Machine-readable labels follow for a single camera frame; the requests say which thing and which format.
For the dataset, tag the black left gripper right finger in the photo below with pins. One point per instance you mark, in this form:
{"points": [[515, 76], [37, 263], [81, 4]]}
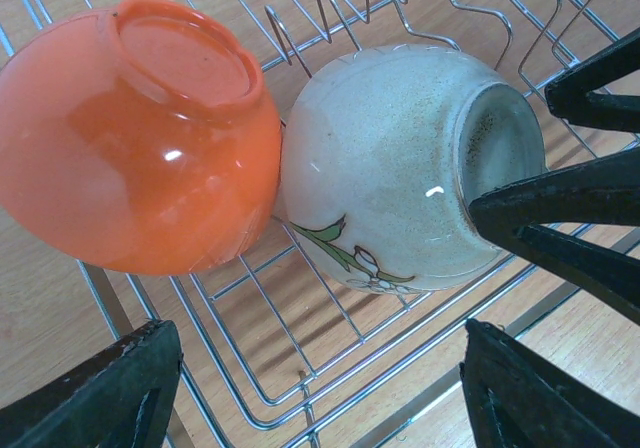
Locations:
{"points": [[516, 398]]}

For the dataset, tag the chrome wire dish rack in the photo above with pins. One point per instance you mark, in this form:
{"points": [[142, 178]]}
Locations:
{"points": [[276, 355]]}

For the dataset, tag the white bowl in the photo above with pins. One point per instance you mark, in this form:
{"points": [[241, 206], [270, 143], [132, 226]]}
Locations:
{"points": [[385, 149]]}

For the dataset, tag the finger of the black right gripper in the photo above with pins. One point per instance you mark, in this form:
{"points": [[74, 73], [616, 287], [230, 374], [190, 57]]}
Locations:
{"points": [[575, 97], [605, 191]]}

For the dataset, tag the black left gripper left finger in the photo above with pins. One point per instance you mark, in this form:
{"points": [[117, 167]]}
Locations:
{"points": [[121, 397]]}

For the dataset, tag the orange bowl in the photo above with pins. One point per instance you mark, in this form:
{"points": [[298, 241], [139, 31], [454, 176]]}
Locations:
{"points": [[140, 138]]}

